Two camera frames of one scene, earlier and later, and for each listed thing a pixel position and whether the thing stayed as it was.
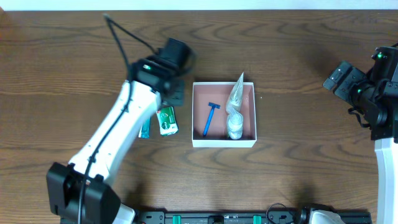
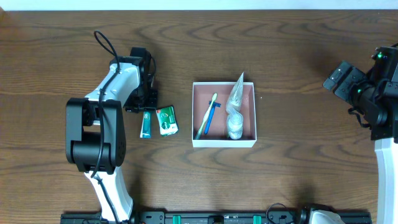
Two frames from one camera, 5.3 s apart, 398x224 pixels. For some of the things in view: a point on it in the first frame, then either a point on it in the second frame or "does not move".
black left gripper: (177, 93) → (144, 101)
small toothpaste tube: (145, 130) does not move
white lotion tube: (234, 102) does not move
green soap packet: (167, 121) does not move
